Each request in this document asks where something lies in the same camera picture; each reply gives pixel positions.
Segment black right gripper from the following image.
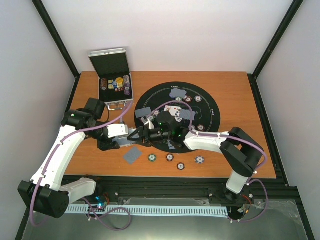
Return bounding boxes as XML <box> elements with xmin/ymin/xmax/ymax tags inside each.
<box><xmin>127</xmin><ymin>125</ymin><xmax>172</xmax><ymax>148</ymax></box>

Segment face-up king card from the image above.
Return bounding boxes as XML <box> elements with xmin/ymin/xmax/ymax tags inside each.
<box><xmin>164</xmin><ymin>105</ymin><xmax>176</xmax><ymax>112</ymax></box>

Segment dealt card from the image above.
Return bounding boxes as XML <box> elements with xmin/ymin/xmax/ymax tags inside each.
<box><xmin>123</xmin><ymin>146</ymin><xmax>142</xmax><ymax>164</ymax></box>
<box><xmin>172</xmin><ymin>89</ymin><xmax>189</xmax><ymax>99</ymax></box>
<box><xmin>134</xmin><ymin>107</ymin><xmax>152</xmax><ymax>119</ymax></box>

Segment purple chips in case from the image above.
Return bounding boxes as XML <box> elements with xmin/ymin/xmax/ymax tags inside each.
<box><xmin>123</xmin><ymin>75</ymin><xmax>131</xmax><ymax>96</ymax></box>

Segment single brown chip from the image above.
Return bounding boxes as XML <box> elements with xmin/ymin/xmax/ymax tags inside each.
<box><xmin>177</xmin><ymin>162</ymin><xmax>185</xmax><ymax>171</ymax></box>

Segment blue-backed card deck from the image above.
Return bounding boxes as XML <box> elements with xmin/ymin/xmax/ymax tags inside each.
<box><xmin>112</xmin><ymin>136</ymin><xmax>136</xmax><ymax>148</ymax></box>

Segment black round poker mat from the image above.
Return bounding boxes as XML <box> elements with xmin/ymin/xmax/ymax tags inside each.
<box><xmin>134</xmin><ymin>81</ymin><xmax>221</xmax><ymax>154</ymax></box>

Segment light blue cable duct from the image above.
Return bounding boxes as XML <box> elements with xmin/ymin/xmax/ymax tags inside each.
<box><xmin>65</xmin><ymin>203</ymin><xmax>228</xmax><ymax>218</ymax></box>

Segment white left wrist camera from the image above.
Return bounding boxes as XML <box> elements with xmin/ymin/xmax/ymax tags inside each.
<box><xmin>106</xmin><ymin>123</ymin><xmax>129</xmax><ymax>138</ymax></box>

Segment brown chips in case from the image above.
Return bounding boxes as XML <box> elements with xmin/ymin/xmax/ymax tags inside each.
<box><xmin>100</xmin><ymin>78</ymin><xmax>108</xmax><ymax>91</ymax></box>

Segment blue poker chip stack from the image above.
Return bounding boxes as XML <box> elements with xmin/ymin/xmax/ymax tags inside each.
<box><xmin>195</xmin><ymin>155</ymin><xmax>205</xmax><ymax>164</ymax></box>

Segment yellow button in case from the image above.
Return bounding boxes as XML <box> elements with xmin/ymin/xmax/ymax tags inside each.
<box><xmin>115</xmin><ymin>77</ymin><xmax>124</xmax><ymax>88</ymax></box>

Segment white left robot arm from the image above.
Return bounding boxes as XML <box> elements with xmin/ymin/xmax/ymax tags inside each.
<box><xmin>18</xmin><ymin>98</ymin><xmax>128</xmax><ymax>219</ymax></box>

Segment brown poker chip stack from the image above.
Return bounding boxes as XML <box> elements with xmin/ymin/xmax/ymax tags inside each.
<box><xmin>166</xmin><ymin>153</ymin><xmax>174</xmax><ymax>162</ymax></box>

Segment dealt card mat bottom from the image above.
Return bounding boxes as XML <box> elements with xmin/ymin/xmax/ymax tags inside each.
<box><xmin>167</xmin><ymin>140</ymin><xmax>176</xmax><ymax>150</ymax></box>

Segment brown chip mat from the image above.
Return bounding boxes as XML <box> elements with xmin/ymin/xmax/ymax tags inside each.
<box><xmin>197</xmin><ymin>124</ymin><xmax>205</xmax><ymax>132</ymax></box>

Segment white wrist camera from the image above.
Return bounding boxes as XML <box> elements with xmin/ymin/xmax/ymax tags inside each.
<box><xmin>140</xmin><ymin>115</ymin><xmax>155</xmax><ymax>130</ymax></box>
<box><xmin>106</xmin><ymin>123</ymin><xmax>129</xmax><ymax>138</ymax></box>

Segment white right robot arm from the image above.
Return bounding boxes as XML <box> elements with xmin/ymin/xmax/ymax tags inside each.
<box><xmin>128</xmin><ymin>111</ymin><xmax>267</xmax><ymax>195</ymax></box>

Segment face-down card mat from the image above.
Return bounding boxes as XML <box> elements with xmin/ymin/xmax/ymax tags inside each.
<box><xmin>179</xmin><ymin>109</ymin><xmax>196</xmax><ymax>121</ymax></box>

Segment green poker chip stack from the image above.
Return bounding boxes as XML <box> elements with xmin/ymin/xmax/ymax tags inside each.
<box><xmin>148</xmin><ymin>154</ymin><xmax>157</xmax><ymax>162</ymax></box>

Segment face-up clubs card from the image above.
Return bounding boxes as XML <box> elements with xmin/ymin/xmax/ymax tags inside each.
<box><xmin>169</xmin><ymin>106</ymin><xmax>182</xmax><ymax>123</ymax></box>

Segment aluminium poker chip case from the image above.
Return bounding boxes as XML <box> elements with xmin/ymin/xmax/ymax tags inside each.
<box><xmin>88</xmin><ymin>47</ymin><xmax>134</xmax><ymax>111</ymax></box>

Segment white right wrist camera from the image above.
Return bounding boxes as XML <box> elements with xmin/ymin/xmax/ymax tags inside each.
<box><xmin>140</xmin><ymin>115</ymin><xmax>155</xmax><ymax>130</ymax></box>

